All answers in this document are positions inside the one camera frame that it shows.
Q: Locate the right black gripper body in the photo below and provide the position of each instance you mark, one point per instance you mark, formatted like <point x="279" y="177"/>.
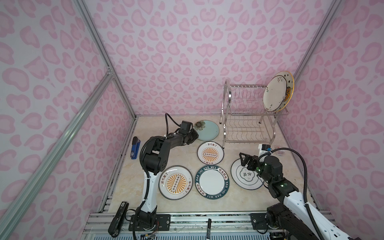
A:
<point x="254" y="165"/>

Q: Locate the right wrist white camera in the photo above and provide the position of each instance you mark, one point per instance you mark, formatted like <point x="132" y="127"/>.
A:
<point x="264" y="148"/>

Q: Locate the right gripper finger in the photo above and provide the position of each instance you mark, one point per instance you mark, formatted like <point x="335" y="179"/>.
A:
<point x="244" y="157"/>
<point x="244" y="163"/>

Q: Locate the teal flower plate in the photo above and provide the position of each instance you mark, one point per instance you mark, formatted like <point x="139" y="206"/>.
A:
<point x="207" y="130"/>

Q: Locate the dark green rimmed plate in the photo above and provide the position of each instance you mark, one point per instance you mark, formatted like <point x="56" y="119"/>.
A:
<point x="212" y="182"/>

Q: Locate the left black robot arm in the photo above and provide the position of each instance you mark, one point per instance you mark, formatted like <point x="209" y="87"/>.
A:
<point x="154" y="158"/>

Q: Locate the small orange sunburst plate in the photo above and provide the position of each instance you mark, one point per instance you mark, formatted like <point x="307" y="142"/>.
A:
<point x="210" y="153"/>

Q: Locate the large orange sunburst plate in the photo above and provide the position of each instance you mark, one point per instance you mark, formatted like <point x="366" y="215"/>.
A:
<point x="175" y="183"/>

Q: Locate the cream plate with red berries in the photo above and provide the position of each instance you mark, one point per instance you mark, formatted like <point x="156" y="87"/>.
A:
<point x="274" y="93"/>

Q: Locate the cat and stars plate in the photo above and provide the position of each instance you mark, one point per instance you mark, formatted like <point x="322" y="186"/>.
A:
<point x="289" y="91"/>

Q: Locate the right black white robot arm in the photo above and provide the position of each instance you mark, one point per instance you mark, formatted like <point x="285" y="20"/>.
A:
<point x="293" y="213"/>

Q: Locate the black marker pen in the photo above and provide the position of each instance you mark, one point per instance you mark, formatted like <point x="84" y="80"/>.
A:
<point x="208" y="233"/>

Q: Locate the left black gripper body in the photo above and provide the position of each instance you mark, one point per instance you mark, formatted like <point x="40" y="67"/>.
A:
<point x="191" y="136"/>

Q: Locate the chrome two-tier dish rack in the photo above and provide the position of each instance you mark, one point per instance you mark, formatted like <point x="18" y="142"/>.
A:
<point x="243" y="117"/>

